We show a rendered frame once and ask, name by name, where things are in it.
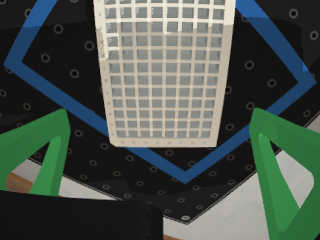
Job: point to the blue rectangular tape outline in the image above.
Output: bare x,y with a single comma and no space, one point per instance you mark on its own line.
248,8

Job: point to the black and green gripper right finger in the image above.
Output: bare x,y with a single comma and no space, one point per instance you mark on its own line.
280,207

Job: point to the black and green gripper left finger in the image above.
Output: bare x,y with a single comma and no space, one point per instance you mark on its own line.
19,144

